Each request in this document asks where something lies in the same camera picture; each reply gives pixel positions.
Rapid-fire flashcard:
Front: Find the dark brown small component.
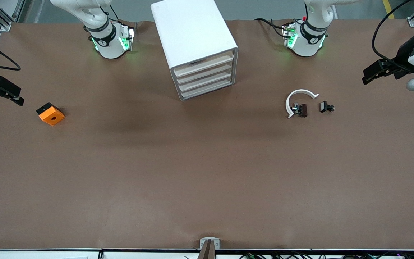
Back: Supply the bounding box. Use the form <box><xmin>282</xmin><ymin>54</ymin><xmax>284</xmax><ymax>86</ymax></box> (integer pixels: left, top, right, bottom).
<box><xmin>292</xmin><ymin>103</ymin><xmax>308</xmax><ymax>118</ymax></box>

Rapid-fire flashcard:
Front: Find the grey metal table bracket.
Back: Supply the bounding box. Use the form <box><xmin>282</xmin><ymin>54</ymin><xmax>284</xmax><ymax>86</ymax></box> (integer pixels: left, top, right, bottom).
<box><xmin>200</xmin><ymin>237</ymin><xmax>220</xmax><ymax>249</ymax></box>

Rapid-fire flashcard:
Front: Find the white table edge rail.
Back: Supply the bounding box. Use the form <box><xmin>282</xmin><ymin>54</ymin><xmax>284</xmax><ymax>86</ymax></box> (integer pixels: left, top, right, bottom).
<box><xmin>0</xmin><ymin>247</ymin><xmax>414</xmax><ymax>259</ymax></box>

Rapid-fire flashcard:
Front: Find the black right base cable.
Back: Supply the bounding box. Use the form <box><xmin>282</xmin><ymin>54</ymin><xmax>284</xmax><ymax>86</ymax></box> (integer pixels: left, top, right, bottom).
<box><xmin>101</xmin><ymin>4</ymin><xmax>122</xmax><ymax>24</ymax></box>

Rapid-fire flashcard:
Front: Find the black left base cable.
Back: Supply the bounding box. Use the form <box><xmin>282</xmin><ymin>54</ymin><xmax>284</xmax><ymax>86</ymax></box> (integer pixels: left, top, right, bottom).
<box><xmin>254</xmin><ymin>17</ymin><xmax>290</xmax><ymax>38</ymax></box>

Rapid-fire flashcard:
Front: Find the white curved plastic arc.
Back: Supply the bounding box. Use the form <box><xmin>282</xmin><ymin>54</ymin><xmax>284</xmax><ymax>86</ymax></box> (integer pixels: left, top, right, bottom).
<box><xmin>286</xmin><ymin>89</ymin><xmax>319</xmax><ymax>119</ymax></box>

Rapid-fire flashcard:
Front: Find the brown camera post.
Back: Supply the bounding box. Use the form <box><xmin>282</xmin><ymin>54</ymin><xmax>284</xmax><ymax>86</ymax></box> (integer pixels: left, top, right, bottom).
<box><xmin>197</xmin><ymin>240</ymin><xmax>216</xmax><ymax>259</ymax></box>

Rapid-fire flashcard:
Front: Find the black base cable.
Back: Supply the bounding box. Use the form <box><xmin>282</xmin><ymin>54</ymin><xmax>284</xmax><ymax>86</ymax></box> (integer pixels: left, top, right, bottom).
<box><xmin>254</xmin><ymin>17</ymin><xmax>290</xmax><ymax>38</ymax></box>
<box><xmin>101</xmin><ymin>4</ymin><xmax>122</xmax><ymax>24</ymax></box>

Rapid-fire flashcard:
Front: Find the orange box with hole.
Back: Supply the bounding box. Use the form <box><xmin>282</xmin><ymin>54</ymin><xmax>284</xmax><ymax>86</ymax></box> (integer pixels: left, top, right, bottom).
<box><xmin>36</xmin><ymin>102</ymin><xmax>65</xmax><ymax>126</ymax></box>

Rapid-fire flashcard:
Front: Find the brown table mat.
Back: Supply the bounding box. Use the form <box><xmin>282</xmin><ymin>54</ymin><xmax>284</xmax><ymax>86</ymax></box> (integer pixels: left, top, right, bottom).
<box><xmin>0</xmin><ymin>18</ymin><xmax>414</xmax><ymax>250</ymax></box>

